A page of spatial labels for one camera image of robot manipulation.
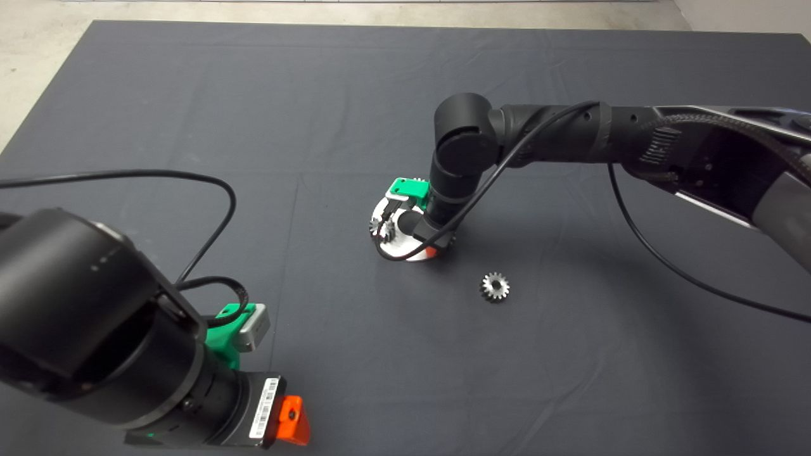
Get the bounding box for black camera cable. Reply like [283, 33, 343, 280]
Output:
[374, 101, 811, 320]
[0, 167, 251, 326]

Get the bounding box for green right camera mount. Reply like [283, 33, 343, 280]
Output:
[388, 178, 429, 210]

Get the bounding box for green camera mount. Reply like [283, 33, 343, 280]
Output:
[388, 178, 429, 210]
[206, 303, 257, 369]

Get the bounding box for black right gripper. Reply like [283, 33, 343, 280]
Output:
[415, 209, 467, 261]

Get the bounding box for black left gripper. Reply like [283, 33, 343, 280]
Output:
[125, 372, 312, 449]

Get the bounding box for round metal plate with hole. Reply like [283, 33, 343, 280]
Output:
[371, 193, 444, 262]

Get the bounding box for black left camera cable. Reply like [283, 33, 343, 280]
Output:
[0, 167, 251, 326]

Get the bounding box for dark grey table cloth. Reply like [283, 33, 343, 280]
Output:
[0, 21, 811, 456]

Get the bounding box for grey left camera box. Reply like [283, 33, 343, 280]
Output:
[233, 304, 271, 352]

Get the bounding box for green left camera mount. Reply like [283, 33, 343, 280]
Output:
[206, 303, 257, 369]

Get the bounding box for black right camera cable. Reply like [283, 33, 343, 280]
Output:
[374, 101, 811, 320]

